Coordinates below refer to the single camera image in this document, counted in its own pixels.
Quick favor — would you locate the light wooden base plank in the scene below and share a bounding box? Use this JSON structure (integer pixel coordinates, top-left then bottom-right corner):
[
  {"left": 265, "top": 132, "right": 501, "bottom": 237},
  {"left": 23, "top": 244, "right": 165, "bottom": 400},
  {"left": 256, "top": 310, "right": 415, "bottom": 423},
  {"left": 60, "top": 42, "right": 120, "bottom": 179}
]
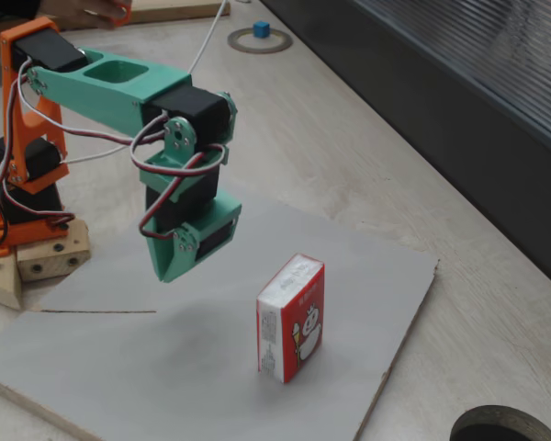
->
[{"left": 0, "top": 254, "right": 23, "bottom": 311}]

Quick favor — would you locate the wooden base block with holes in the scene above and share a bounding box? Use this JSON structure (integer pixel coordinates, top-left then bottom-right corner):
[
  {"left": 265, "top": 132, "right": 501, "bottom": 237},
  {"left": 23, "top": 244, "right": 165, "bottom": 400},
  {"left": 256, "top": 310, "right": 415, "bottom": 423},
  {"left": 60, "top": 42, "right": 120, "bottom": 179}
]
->
[{"left": 16, "top": 218, "right": 92, "bottom": 283}]

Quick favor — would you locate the grey desk partition with glass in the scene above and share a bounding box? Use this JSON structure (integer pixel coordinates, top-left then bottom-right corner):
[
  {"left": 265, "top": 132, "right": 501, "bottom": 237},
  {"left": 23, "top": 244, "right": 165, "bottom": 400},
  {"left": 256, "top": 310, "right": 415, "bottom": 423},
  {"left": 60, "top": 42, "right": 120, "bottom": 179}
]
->
[{"left": 261, "top": 0, "right": 551, "bottom": 298}]

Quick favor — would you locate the grey laminated board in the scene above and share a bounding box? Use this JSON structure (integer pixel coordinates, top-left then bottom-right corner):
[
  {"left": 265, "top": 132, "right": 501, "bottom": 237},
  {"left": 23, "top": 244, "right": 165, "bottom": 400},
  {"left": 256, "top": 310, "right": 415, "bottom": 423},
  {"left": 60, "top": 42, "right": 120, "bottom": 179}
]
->
[{"left": 0, "top": 175, "right": 441, "bottom": 441}]

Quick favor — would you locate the red and white small carton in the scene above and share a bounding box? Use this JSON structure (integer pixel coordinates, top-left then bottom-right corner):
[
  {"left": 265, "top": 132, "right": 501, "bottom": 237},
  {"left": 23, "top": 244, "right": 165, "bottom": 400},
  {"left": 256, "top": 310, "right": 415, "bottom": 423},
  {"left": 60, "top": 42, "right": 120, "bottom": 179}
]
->
[{"left": 255, "top": 252, "right": 326, "bottom": 386}]

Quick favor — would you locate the orange leader arm handle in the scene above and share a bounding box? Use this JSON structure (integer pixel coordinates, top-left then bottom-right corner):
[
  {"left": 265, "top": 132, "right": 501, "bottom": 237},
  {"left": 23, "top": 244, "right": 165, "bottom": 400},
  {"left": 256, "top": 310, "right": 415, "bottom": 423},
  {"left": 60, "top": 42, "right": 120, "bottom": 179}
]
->
[{"left": 108, "top": 1, "right": 133, "bottom": 28}]

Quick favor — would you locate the white USB cable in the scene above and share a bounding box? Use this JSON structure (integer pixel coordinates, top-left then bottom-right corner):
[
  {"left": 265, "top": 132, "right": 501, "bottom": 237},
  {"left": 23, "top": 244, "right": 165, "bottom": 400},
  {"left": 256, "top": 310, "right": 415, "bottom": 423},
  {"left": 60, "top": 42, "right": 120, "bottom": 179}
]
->
[{"left": 63, "top": 0, "right": 227, "bottom": 165}]

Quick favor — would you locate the long wooden plank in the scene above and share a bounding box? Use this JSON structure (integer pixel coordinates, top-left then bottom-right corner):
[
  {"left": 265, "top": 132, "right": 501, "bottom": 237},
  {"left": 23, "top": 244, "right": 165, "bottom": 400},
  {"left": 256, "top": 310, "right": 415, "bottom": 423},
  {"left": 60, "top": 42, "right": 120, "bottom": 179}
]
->
[{"left": 54, "top": 0, "right": 231, "bottom": 32}]

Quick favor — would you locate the person's hand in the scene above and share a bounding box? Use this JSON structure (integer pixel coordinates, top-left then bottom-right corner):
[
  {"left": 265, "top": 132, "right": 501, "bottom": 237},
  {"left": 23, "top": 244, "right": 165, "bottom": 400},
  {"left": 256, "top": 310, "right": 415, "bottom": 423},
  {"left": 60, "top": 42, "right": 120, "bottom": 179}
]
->
[{"left": 40, "top": 0, "right": 134, "bottom": 30}]

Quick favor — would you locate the grey tape ring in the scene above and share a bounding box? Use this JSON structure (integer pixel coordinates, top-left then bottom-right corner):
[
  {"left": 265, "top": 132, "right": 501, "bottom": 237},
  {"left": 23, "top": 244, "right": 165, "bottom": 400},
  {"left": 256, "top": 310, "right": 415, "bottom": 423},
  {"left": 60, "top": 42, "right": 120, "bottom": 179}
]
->
[{"left": 227, "top": 27, "right": 294, "bottom": 55}]

